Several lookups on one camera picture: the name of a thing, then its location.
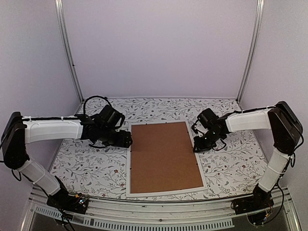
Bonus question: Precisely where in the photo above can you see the right aluminium corner post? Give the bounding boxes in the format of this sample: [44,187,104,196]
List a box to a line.
[236,0,265,103]

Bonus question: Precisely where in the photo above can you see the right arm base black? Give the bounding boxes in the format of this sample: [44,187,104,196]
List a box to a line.
[231,190,274,226]

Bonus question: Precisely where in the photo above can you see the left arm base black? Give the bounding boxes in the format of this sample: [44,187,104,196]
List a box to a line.
[47,190,89,214]

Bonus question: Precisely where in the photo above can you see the aluminium corner post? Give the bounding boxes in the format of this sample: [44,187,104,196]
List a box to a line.
[54,0,84,103]
[236,0,265,103]

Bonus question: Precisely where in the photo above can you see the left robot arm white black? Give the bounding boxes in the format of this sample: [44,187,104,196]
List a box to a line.
[0,105,132,209]

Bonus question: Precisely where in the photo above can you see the front aluminium slotted rail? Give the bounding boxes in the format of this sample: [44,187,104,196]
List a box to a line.
[21,187,304,231]

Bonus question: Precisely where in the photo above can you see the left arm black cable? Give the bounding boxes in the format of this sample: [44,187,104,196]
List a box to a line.
[83,95,114,116]

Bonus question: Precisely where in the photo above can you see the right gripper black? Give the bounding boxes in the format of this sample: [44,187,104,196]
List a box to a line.
[193,130,222,153]

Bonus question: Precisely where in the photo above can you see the left aluminium corner post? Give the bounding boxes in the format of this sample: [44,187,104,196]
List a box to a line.
[54,0,84,103]

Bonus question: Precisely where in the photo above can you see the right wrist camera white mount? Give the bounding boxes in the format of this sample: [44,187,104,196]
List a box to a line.
[191,123,203,135]

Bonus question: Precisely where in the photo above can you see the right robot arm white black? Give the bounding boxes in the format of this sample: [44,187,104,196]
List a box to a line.
[192,101,304,210]

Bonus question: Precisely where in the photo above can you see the brown cardboard backing board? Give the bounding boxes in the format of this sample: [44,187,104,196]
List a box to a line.
[129,121,204,194]

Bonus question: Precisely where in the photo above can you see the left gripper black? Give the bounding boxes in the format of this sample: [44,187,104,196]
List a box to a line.
[98,127,132,148]

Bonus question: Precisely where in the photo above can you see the white picture frame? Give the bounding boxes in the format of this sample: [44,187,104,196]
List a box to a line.
[125,119,207,199]

